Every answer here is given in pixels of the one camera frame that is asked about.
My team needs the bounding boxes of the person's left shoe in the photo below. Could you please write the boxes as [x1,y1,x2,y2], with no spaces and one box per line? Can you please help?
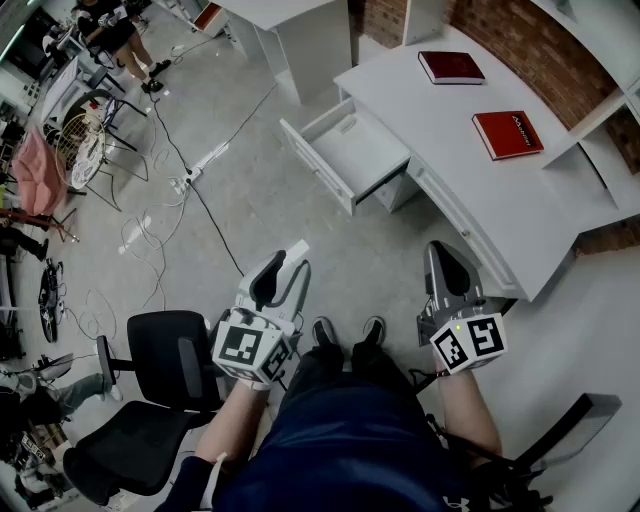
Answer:
[312,315,337,351]

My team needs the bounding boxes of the person's dark blue shirt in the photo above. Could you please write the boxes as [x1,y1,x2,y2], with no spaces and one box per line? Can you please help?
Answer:
[164,374,506,512]

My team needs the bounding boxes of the person's right shoe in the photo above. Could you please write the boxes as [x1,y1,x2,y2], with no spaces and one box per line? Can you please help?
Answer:
[360,315,386,349]

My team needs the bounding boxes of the person's black trousers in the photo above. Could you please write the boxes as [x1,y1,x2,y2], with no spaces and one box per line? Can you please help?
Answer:
[287,339,416,401]

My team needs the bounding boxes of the white drawer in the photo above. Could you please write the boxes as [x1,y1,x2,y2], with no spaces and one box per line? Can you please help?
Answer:
[278,97,412,216]

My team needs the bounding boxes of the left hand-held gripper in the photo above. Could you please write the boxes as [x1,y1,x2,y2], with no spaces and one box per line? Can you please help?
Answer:
[212,239,312,391]

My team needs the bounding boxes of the pink cloth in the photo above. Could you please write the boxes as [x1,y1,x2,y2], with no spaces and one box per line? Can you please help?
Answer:
[12,127,70,217]

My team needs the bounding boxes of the person's shoe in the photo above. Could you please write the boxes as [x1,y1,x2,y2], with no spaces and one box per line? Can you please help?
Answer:
[312,315,337,351]
[360,315,386,349]

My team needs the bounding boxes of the dark red book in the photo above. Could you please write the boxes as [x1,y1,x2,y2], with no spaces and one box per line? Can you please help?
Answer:
[417,50,486,86]

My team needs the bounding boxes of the red metal stand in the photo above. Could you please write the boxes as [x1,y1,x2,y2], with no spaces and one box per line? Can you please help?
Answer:
[0,207,81,245]

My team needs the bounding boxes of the black office chair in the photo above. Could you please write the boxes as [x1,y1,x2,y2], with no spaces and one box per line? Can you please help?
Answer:
[62,309,226,506]

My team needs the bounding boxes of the person's right forearm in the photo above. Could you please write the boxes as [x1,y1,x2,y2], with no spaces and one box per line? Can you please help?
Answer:
[434,368,504,461]

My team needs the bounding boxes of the black floor cable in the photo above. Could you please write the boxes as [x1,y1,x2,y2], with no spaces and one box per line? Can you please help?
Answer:
[148,94,247,279]

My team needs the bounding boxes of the patterned round cushion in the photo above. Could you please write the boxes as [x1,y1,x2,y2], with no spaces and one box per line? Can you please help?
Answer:
[69,124,107,190]

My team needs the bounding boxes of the person's left forearm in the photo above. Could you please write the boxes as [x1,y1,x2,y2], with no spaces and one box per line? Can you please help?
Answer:
[194,382,274,476]

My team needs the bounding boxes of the bright red book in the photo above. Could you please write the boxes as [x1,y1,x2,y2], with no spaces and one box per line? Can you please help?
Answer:
[471,110,545,162]

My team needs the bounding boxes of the black round device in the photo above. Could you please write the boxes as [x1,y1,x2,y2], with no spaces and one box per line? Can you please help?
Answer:
[38,259,67,345]

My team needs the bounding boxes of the white desk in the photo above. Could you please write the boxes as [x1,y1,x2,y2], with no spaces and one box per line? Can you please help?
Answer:
[332,24,640,304]

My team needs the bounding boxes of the white floor cable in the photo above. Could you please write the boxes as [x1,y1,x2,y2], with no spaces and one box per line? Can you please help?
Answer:
[118,189,192,312]

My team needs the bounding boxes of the white arm strap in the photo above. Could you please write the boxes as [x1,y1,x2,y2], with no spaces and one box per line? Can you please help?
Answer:
[199,452,229,510]

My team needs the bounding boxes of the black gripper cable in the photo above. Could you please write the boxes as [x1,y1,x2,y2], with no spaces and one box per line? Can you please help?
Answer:
[408,367,504,464]

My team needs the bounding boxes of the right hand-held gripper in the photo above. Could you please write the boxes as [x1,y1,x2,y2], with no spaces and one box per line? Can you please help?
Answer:
[417,241,509,375]

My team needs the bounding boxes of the red-brown board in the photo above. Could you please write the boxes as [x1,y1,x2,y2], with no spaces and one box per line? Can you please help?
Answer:
[193,2,221,32]

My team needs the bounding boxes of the wire frame chair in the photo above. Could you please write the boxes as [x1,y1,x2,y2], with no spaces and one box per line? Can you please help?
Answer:
[53,89,151,212]

